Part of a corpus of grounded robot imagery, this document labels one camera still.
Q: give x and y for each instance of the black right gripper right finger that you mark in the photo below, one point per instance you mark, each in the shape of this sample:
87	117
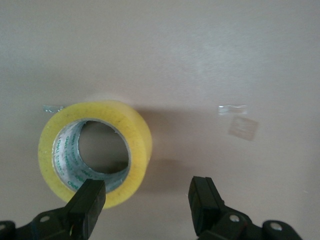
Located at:
205	207

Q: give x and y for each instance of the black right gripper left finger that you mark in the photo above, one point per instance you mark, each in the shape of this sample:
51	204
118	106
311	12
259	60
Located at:
85	207

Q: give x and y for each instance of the yellow packing tape roll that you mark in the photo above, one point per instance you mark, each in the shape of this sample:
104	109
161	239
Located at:
130	125

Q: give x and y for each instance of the brown tape patch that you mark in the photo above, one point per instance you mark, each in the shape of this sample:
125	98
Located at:
242	128

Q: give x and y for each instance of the clear tape piece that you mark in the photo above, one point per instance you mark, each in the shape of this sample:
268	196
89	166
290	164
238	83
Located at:
51	108
232	110

